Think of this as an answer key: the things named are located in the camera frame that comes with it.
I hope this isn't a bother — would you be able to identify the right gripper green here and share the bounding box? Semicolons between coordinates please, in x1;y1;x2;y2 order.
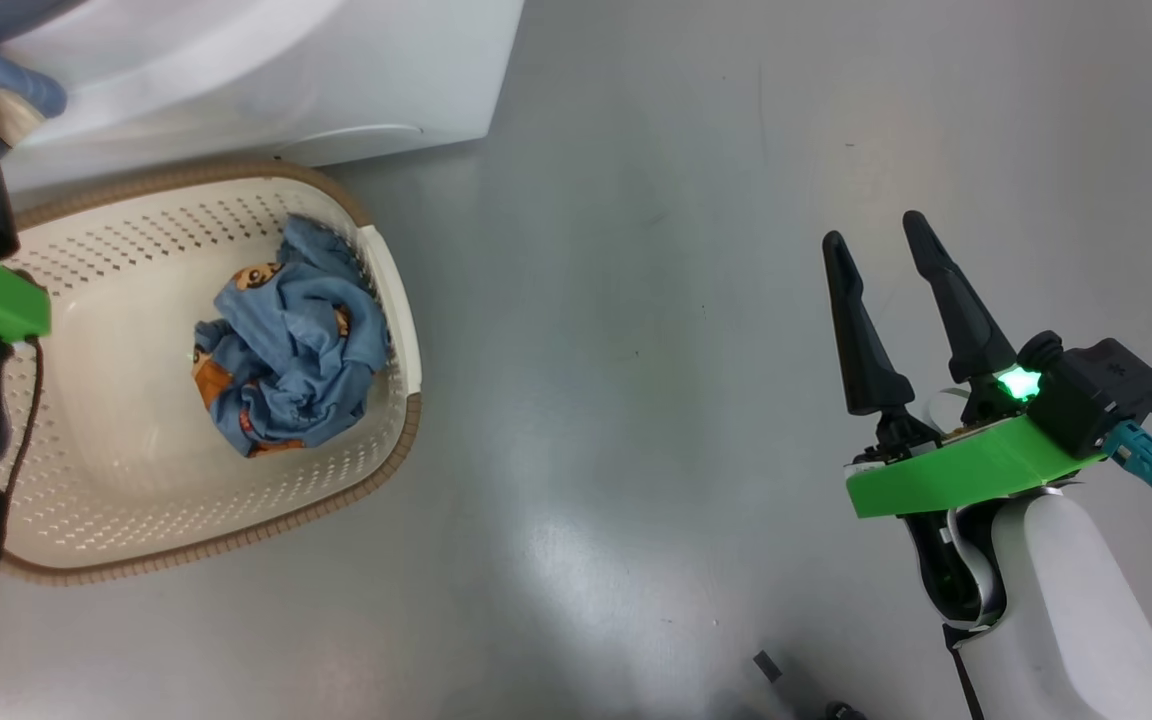
822;210;1107;631

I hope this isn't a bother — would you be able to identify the blue bear-print garment with white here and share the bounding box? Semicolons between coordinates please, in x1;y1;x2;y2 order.
0;0;87;161

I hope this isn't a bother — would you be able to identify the white front-load washing machine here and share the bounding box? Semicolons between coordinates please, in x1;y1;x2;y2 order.
0;0;527;196

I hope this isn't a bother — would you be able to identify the cream perforated laundry basket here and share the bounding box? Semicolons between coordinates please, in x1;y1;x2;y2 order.
0;160;424;587

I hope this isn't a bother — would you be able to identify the round white filter cover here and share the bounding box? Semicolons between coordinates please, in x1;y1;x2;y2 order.
271;124;427;168

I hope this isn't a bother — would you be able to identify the thin dark gripper cable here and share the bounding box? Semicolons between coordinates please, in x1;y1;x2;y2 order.
1;338;45;501

